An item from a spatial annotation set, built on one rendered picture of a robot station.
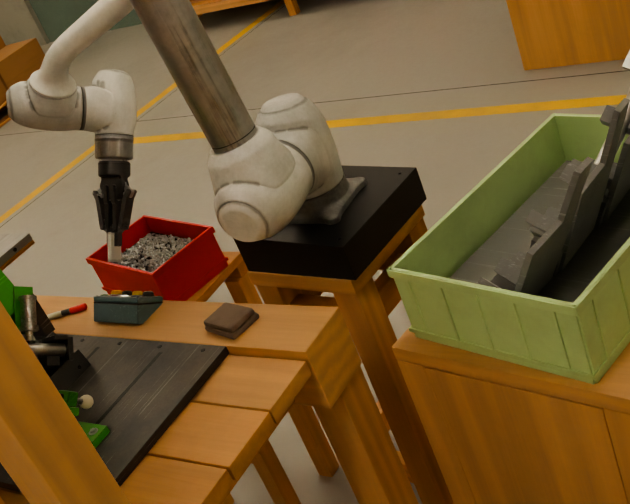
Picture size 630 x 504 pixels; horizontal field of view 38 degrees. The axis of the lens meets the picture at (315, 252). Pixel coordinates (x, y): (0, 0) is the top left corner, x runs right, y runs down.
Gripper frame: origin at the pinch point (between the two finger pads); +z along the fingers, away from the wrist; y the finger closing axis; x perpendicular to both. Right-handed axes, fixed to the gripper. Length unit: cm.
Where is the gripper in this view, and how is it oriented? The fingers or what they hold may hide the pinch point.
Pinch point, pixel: (114, 246)
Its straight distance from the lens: 221.0
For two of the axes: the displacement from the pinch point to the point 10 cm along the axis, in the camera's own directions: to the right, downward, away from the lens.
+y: -8.1, -0.1, 5.9
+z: 0.0, 10.0, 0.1
